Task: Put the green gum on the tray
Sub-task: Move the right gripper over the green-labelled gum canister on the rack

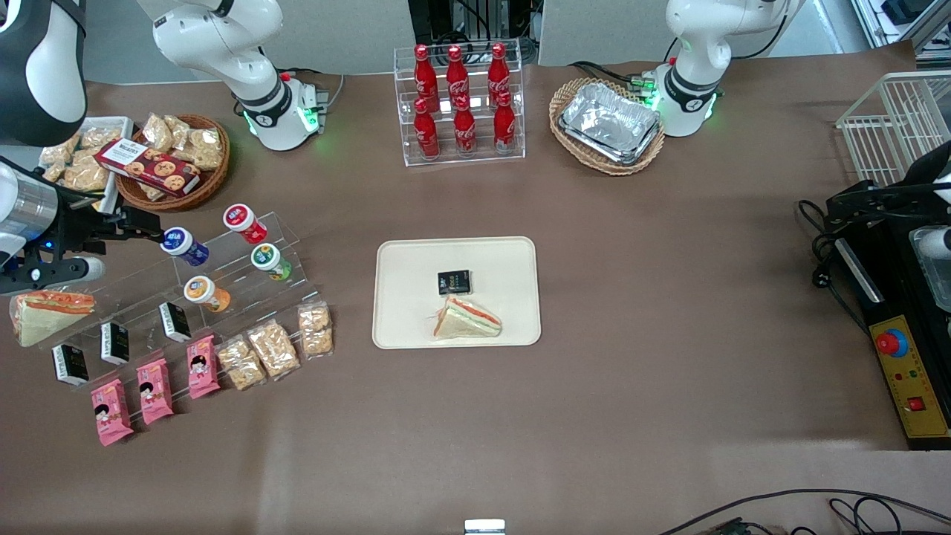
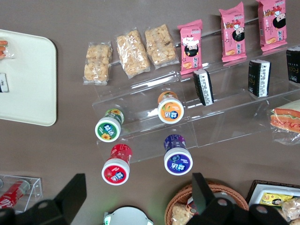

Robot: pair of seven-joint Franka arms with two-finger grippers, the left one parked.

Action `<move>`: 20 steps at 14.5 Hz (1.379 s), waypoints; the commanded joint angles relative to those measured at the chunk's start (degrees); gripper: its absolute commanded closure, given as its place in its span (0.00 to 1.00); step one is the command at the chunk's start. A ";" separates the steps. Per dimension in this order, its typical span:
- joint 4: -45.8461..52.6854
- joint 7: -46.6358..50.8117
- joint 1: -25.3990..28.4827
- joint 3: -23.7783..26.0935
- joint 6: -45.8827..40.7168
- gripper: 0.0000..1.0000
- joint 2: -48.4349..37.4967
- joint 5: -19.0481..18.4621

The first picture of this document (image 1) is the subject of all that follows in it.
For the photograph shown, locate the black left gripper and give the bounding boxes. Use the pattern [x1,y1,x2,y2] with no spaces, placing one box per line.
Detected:
[827,140,951,224]

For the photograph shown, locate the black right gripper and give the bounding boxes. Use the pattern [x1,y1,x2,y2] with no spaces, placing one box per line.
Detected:
[48,190,163,258]

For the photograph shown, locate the green gum bottle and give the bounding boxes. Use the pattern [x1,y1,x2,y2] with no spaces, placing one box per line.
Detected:
[250,243,293,282]

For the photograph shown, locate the blue gum bottle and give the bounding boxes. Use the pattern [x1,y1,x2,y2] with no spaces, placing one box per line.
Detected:
[160,227,210,268]

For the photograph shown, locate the orange gum bottle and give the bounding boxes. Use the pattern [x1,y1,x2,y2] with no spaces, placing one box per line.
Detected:
[184,275,232,314]

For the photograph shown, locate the white rectangular snack tray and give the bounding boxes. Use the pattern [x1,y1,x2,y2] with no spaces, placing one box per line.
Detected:
[19,117,135,216]

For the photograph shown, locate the red gum bottle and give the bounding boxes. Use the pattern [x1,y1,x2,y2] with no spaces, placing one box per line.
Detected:
[223,203,269,245]

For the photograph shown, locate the silver foil tray stack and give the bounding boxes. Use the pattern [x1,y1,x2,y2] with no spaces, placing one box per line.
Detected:
[559,82,662,166]

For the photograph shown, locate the beige plastic tray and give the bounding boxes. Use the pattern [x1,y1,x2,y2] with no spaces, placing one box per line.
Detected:
[371,236,542,350]

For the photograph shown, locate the clear acrylic stepped stand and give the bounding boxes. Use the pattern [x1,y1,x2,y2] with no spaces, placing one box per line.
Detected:
[46,212,329,374]

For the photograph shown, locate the red cookie box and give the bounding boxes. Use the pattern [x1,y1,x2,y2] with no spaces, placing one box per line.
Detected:
[94,138,201,198]

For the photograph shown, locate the brown wicker snack basket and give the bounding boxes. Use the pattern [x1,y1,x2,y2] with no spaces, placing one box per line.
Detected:
[115,114,231,214]

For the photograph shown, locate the black machine with yellow panel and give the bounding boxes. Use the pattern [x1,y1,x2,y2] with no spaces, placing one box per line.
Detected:
[828,182,951,452]

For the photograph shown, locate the wrapped triangle sandwich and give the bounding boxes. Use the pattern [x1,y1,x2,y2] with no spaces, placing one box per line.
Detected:
[9,290,97,348]
[432,295,503,340]

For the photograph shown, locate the pink snack pack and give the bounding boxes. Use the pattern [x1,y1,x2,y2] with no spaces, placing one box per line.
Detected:
[90,378,135,447]
[186,334,221,401]
[136,358,175,426]

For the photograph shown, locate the metal background shelf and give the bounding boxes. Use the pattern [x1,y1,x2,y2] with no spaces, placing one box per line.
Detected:
[851,0,951,53]

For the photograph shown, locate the light wicker basket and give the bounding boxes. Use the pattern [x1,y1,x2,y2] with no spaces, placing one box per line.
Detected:
[549,77,666,177]

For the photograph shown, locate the red cola bottle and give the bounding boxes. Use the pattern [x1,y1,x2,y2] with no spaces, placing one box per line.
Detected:
[453,97,477,157]
[413,98,441,161]
[413,45,439,105]
[493,91,516,155]
[446,45,470,105]
[487,42,512,101]

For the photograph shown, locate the clear acrylic bottle rack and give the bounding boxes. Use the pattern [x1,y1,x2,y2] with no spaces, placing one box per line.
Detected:
[393,39,527,167]

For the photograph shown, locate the black background equipment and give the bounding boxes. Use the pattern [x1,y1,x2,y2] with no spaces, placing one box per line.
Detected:
[408,0,543,64]

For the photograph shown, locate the black machine power cable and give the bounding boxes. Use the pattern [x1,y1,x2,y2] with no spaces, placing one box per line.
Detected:
[797,199,870,335]

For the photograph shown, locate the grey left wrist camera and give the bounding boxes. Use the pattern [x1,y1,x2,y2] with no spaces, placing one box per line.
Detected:
[910,227,951,259]

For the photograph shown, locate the white wire basket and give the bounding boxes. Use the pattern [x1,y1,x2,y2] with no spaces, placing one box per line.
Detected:
[836,71,951,187]

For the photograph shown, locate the black arm base cable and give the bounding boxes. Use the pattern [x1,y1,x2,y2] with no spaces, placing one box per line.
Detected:
[568,59,656,94]

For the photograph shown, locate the black floor cables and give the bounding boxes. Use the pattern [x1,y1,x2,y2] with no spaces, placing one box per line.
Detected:
[658,488,951,535]

